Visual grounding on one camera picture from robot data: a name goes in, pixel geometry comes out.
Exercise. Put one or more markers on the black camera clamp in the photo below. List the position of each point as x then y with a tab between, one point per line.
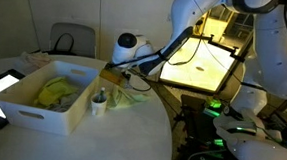
233	52

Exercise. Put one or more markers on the white plastic basket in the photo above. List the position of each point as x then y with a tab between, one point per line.
37	120

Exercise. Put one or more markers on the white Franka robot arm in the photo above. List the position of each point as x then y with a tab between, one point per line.
278	64

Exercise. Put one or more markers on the bright yellow towel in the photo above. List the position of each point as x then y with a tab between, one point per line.
54	89

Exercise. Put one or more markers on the yellow wrist mount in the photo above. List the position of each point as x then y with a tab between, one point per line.
112	76

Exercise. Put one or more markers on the black robot cart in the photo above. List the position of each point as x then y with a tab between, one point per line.
197	133

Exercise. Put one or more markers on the grey chair with bag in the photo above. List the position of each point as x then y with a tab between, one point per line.
82	39

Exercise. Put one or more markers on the white ceramic mug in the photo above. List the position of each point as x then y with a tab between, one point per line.
98	109

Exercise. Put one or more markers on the pink crumpled cloth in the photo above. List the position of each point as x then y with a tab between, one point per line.
39	61

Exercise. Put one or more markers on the green Expo marker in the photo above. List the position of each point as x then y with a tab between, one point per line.
101	95

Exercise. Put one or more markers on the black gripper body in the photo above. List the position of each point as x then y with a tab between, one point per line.
126	77

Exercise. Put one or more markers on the light green towel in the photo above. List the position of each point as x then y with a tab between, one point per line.
128	100

